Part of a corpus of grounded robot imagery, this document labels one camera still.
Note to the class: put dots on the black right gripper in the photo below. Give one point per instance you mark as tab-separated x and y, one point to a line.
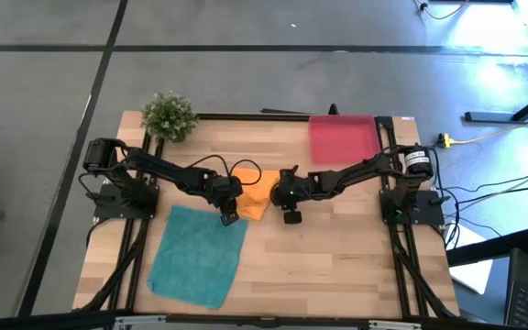
291	188

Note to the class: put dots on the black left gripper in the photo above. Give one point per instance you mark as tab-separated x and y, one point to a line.
223	190

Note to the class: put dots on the orange microfiber towel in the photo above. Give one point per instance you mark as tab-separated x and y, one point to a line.
255	197

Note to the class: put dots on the teal microfiber towel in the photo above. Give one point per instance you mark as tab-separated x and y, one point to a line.
195	256

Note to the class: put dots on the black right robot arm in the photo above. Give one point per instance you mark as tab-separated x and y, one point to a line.
360	172

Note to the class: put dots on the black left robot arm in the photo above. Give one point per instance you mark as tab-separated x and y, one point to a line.
163	167

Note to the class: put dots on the pink plastic basket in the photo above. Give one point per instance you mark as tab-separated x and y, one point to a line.
342	137

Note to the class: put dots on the thin black bar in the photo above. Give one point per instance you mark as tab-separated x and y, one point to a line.
287	111

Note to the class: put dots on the green potted plant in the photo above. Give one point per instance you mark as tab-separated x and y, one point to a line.
170	117

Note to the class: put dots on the yellow power plug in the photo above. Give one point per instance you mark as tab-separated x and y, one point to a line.
445	140

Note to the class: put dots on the white paper sheet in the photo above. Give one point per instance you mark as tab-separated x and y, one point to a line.
475	275

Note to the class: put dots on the black desk foot beam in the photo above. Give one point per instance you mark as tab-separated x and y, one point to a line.
488	249

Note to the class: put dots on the black desk leg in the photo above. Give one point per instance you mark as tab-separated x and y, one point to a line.
488	117

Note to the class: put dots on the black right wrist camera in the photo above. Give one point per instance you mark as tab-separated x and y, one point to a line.
292	216

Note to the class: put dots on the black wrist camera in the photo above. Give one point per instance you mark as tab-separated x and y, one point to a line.
229	218
292	216

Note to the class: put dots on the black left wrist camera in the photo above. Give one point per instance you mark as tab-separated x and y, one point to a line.
229	218

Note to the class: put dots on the black aluminium frame rail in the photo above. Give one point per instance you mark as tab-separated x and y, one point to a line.
131	238
403	256
245	117

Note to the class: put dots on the small black post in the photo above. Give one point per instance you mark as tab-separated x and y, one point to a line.
333	110

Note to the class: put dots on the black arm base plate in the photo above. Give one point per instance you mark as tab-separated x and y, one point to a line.
429	211
106	208

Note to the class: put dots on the black frame bar silver brackets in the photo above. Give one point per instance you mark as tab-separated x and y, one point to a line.
245	321

